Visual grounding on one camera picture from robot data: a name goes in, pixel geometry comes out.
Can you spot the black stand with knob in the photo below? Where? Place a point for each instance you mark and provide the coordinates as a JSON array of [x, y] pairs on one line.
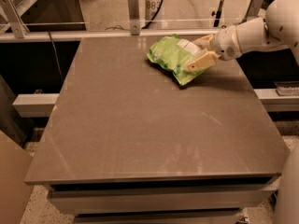
[[218, 14]]

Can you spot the grey drawer cabinet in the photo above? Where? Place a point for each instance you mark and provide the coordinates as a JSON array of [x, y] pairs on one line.
[[125, 144]]

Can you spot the white cylindrical post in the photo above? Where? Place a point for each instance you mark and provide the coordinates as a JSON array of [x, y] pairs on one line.
[[153, 2]]

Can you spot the brown panel at left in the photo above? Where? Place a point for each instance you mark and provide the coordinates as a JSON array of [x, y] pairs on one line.
[[14, 193]]

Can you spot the clear acrylic barrier strip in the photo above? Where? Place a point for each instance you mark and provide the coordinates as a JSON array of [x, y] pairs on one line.
[[206, 23]]

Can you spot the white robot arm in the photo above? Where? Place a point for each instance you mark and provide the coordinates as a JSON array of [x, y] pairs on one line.
[[278, 29]]

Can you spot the right metal bracket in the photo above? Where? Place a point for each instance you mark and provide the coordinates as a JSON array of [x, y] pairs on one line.
[[253, 10]]

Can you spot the metal bracket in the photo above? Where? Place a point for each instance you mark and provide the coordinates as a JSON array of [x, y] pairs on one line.
[[13, 19], [134, 17], [253, 10]]

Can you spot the long aluminium rail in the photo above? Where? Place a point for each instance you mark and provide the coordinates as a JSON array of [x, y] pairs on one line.
[[78, 35]]

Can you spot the left metal bracket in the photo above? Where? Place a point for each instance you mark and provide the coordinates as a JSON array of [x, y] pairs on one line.
[[13, 19]]

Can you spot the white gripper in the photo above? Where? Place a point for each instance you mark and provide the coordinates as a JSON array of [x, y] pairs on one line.
[[224, 43]]

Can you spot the middle metal bracket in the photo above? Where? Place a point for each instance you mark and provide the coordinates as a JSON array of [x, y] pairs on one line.
[[134, 17]]

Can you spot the green rice chip bag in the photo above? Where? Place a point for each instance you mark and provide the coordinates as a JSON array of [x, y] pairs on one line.
[[172, 53]]

